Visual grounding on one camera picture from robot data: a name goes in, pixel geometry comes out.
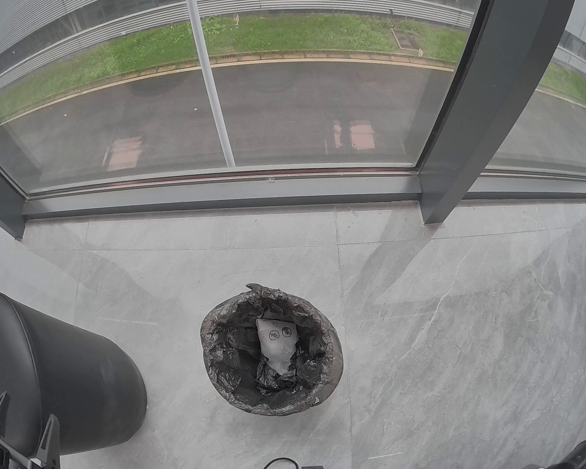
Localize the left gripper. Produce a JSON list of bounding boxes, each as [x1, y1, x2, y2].
[[0, 392, 61, 469]]

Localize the black plastic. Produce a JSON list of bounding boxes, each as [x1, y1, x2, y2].
[[254, 355, 301, 395]]

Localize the dark grey round chair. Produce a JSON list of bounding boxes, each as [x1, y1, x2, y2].
[[0, 291, 147, 458]]

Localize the window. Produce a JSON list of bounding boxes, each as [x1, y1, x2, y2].
[[0, 0, 586, 241]]

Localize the clear printed wrapper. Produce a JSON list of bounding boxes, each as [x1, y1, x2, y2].
[[255, 318, 298, 375]]

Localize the black plastic bag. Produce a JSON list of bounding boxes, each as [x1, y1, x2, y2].
[[200, 282, 344, 417]]

